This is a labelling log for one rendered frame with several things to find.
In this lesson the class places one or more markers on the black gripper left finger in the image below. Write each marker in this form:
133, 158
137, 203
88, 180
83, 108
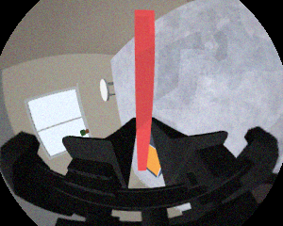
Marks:
116, 149

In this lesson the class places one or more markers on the red panel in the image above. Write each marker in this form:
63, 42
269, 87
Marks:
144, 79

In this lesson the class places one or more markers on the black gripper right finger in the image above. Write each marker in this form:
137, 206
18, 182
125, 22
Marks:
174, 148

